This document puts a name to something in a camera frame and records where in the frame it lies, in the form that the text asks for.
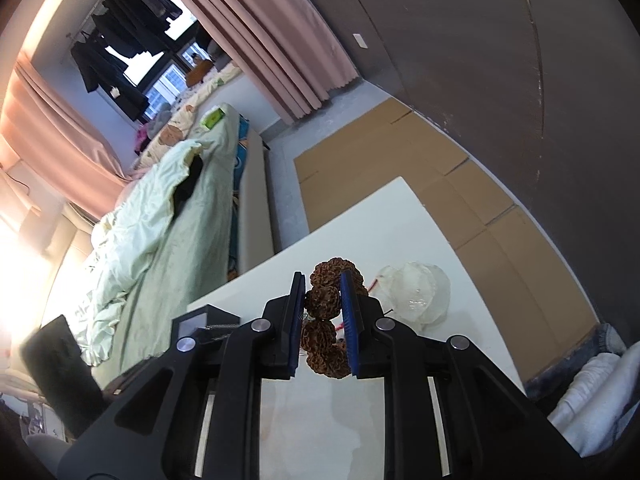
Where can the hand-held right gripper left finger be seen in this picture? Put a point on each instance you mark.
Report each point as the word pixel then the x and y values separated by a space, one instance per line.
pixel 298 310

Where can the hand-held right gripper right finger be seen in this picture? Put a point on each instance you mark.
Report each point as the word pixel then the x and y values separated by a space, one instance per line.
pixel 347 310

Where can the white translucent flower ornament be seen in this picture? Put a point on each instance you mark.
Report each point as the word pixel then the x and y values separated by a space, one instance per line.
pixel 415 290

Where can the black jewelry box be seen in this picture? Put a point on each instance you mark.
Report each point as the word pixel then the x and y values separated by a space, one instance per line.
pixel 220 316

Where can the bed with green sheet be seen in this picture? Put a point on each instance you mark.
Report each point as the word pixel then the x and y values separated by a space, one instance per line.
pixel 240 160

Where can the black cloth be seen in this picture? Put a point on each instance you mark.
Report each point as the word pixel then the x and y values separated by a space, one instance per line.
pixel 187 185

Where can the flattened brown cardboard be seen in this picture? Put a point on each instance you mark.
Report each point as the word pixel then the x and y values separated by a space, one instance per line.
pixel 400 150

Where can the pale green quilt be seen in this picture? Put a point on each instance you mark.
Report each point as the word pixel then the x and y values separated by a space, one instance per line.
pixel 135 220

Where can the green packet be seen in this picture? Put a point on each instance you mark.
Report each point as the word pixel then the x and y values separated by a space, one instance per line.
pixel 212 118

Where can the bear print window mat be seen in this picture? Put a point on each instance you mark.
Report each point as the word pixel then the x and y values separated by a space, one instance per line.
pixel 170 135

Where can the pink plush toy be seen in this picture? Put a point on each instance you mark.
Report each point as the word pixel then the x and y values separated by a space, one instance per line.
pixel 141 140

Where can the grey plush toy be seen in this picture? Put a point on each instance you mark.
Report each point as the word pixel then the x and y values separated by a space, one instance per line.
pixel 160 120

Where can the beige padded headboard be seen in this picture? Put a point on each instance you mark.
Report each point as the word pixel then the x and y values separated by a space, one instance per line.
pixel 70 250

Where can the dark rounded object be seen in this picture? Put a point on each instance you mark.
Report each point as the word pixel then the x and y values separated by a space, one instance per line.
pixel 55 375

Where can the brown plush toy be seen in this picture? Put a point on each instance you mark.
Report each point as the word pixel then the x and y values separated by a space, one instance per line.
pixel 199 73

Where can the white cloth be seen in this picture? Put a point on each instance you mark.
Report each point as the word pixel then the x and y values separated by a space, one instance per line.
pixel 590 400

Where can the pink curtain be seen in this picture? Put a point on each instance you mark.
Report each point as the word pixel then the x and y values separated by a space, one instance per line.
pixel 270 50
pixel 60 135

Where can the grey fuzzy cloth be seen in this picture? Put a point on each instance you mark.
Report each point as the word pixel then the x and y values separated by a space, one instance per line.
pixel 607 340

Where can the dark hanging clothes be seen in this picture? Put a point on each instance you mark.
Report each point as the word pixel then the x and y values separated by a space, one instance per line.
pixel 115 35

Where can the white wall socket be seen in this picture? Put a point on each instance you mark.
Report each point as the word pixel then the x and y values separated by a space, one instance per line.
pixel 360 41

